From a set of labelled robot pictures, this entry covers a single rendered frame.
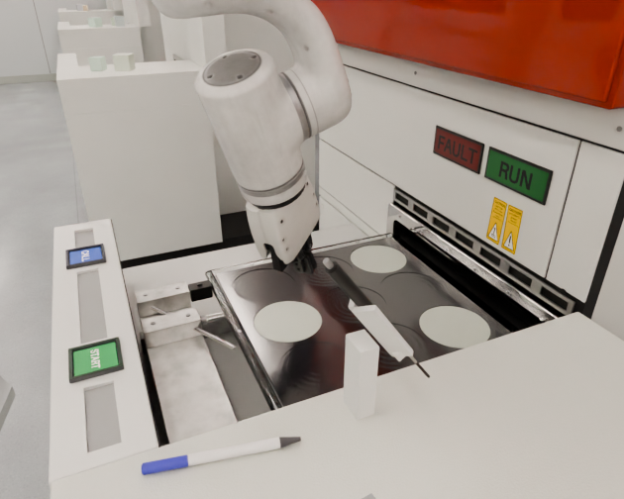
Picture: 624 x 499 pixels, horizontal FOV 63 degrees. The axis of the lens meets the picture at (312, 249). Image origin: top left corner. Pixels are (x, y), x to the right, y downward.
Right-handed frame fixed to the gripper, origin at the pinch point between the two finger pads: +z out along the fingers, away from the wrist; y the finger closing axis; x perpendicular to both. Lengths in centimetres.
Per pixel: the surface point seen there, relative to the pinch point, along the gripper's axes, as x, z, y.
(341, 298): 4.2, 9.1, -0.8
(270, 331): -0.7, 3.8, 10.5
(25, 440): -106, 88, 42
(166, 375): -8.7, 0.3, 22.8
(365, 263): 3.1, 14.0, -11.4
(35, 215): -266, 136, -59
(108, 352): -9.6, -10.2, 25.4
